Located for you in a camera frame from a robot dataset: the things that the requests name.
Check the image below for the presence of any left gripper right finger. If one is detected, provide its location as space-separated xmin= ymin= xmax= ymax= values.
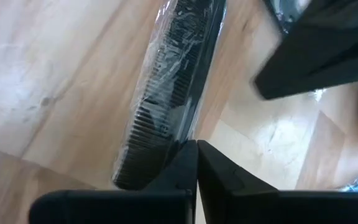
xmin=196 ymin=139 xmax=358 ymax=224

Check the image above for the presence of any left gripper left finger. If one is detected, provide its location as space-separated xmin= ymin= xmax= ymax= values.
xmin=28 ymin=139 xmax=197 ymax=224

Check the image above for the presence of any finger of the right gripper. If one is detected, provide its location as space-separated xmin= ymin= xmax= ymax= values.
xmin=252 ymin=0 xmax=358 ymax=101

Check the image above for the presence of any black comb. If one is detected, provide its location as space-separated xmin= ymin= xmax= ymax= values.
xmin=112 ymin=0 xmax=228 ymax=191

